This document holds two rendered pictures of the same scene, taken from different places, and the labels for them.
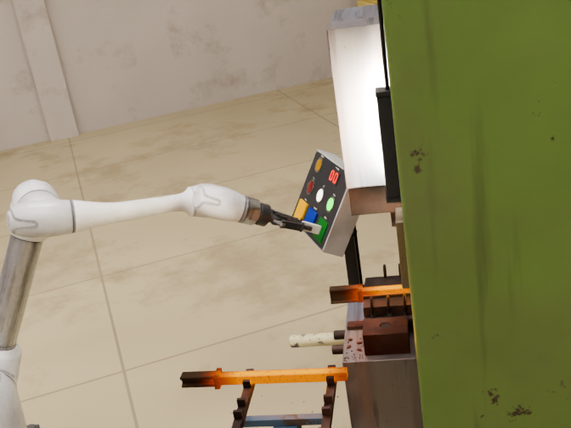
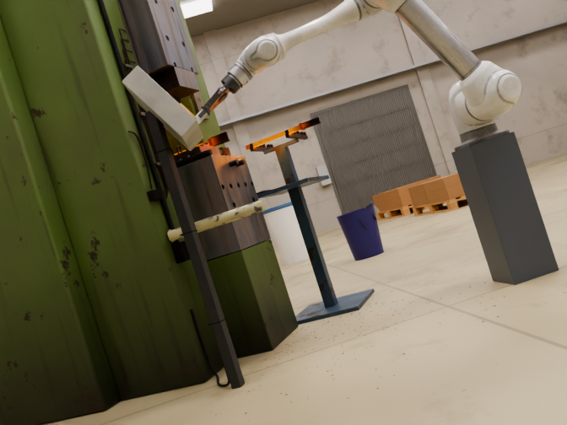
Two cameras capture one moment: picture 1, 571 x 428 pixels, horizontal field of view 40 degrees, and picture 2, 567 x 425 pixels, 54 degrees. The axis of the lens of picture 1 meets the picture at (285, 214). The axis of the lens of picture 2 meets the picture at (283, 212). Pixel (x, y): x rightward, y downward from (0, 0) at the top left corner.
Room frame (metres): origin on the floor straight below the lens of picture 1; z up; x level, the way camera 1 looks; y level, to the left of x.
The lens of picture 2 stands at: (4.52, 0.49, 0.54)
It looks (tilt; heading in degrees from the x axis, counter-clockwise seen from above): 1 degrees up; 190
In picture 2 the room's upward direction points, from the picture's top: 18 degrees counter-clockwise
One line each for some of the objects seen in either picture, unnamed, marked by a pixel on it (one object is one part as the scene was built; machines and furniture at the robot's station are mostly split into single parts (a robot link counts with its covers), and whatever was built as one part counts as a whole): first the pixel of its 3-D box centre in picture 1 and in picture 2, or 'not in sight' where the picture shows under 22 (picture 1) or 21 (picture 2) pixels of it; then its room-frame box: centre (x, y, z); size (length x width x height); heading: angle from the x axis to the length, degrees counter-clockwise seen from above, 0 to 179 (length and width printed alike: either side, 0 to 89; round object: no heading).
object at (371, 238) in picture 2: not in sight; (363, 230); (-0.52, 0.28, 0.23); 0.39 x 0.36 x 0.46; 104
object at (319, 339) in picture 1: (352, 337); (215, 221); (2.32, -0.16, 0.62); 0.44 x 0.05 x 0.05; 80
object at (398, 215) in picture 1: (403, 247); (198, 104); (1.63, -0.26, 1.27); 0.09 x 0.02 x 0.17; 170
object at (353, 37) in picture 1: (422, 91); (141, 48); (1.88, -0.39, 1.56); 0.42 x 0.39 x 0.40; 80
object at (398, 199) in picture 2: not in sight; (407, 198); (-5.49, 0.99, 0.24); 1.35 x 0.98 x 0.47; 15
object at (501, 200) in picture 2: not in sight; (503, 208); (2.02, 0.98, 0.30); 0.20 x 0.20 x 0.60; 15
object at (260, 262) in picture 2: not in sight; (222, 304); (1.87, -0.39, 0.23); 0.56 x 0.38 x 0.47; 80
